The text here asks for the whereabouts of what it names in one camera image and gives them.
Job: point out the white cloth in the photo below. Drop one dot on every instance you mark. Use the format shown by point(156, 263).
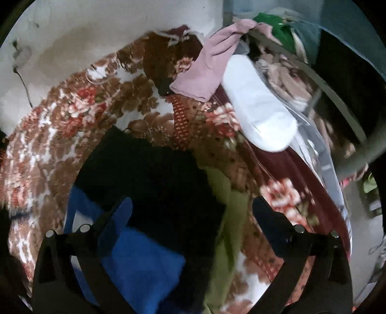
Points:
point(256, 99)

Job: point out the pale pink floral cloth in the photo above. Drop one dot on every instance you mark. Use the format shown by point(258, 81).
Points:
point(286, 81)

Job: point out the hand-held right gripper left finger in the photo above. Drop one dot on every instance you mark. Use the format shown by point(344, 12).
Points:
point(120, 213)

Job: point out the small black object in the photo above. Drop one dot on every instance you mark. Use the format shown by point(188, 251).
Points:
point(166, 86)

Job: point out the blue and black sweatshirt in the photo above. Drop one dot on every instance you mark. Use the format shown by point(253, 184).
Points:
point(156, 181)

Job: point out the grey metal rail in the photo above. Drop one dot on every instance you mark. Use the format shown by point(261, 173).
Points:
point(354, 158)

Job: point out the brown floral blanket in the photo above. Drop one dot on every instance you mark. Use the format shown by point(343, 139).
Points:
point(60, 136)

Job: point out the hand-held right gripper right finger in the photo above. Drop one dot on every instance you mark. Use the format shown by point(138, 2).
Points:
point(267, 219)

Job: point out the green garment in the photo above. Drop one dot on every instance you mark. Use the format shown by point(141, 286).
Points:
point(279, 30)

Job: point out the olive green cloth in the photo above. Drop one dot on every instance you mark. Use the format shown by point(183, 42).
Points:
point(230, 241)

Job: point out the clear plastic packaging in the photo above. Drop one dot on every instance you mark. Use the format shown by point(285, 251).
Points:
point(319, 157)

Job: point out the maroon floral blanket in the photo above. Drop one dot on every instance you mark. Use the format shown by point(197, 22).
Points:
point(283, 169)

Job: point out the teal cloth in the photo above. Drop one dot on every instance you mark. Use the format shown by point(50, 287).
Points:
point(313, 33)

